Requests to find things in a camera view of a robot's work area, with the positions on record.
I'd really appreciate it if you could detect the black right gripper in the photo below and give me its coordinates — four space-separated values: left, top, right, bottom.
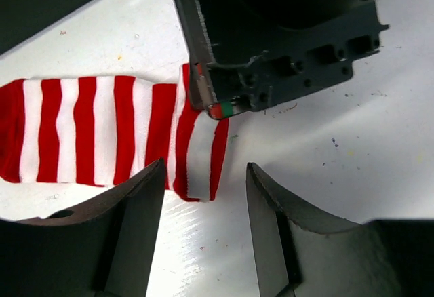
174 0 387 119

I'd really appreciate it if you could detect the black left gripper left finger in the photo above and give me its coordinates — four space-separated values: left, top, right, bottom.
1 160 166 296

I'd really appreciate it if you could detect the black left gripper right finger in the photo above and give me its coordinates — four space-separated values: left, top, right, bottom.
246 163 433 296

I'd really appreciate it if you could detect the red white striped sock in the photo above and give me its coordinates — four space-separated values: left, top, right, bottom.
1 64 229 202

